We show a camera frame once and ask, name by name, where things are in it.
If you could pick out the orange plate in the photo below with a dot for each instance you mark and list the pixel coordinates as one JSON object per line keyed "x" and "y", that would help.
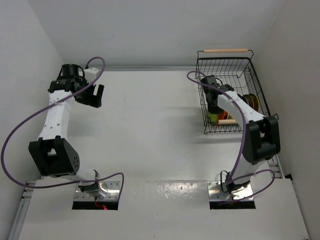
{"x": 222, "y": 116}

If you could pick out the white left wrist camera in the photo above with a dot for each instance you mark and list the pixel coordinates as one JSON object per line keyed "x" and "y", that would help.
{"x": 90, "y": 74}

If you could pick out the green plate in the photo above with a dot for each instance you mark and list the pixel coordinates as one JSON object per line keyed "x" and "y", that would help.
{"x": 212, "y": 117}

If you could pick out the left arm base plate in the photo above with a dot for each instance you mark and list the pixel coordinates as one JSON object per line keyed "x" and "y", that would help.
{"x": 112, "y": 190}

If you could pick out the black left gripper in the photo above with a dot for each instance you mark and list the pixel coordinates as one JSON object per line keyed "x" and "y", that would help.
{"x": 92, "y": 100}

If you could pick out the yellow patterned plate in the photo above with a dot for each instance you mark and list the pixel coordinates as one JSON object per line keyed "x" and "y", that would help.
{"x": 256, "y": 103}
{"x": 250, "y": 101}

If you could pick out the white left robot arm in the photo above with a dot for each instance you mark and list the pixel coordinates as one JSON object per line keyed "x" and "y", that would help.
{"x": 51, "y": 152}

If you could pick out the black wire dish rack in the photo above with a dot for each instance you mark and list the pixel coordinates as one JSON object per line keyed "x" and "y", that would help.
{"x": 237, "y": 72}

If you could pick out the glossy black plate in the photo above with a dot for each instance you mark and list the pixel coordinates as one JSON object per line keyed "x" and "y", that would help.
{"x": 244, "y": 99}

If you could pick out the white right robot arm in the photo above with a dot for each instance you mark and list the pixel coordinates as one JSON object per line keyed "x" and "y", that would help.
{"x": 260, "y": 139}

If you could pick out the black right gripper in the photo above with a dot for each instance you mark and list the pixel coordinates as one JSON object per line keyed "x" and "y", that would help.
{"x": 214, "y": 110}

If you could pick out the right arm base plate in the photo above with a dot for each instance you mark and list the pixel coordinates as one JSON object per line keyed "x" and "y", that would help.
{"x": 216, "y": 194}

